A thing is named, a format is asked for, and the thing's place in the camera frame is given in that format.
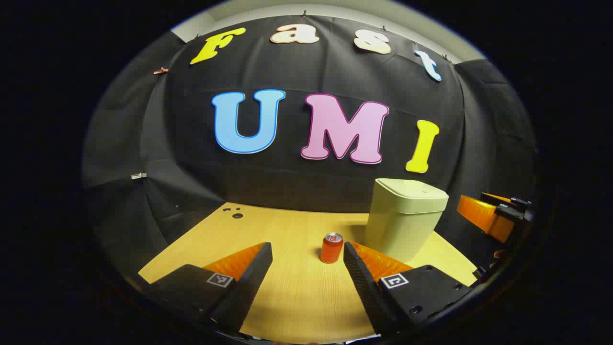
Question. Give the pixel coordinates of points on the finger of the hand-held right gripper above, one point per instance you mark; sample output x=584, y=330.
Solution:
x=519, y=210
x=483, y=215

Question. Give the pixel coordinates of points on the green desktop garbage bin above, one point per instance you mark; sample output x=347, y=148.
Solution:
x=407, y=225

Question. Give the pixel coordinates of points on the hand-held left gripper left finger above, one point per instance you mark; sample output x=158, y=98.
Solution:
x=254, y=273

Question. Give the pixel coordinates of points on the black backdrop cloth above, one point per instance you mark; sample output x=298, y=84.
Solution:
x=287, y=187

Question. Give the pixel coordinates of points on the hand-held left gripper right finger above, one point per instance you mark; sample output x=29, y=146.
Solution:
x=361, y=282

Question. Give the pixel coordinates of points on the wooden desktop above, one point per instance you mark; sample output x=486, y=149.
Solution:
x=297, y=287

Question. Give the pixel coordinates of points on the orange pop can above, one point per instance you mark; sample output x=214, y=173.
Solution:
x=331, y=251

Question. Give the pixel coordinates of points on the silver metal clip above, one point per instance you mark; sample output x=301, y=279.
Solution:
x=139, y=176

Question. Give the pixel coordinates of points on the copper metal clip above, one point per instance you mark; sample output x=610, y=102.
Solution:
x=161, y=71

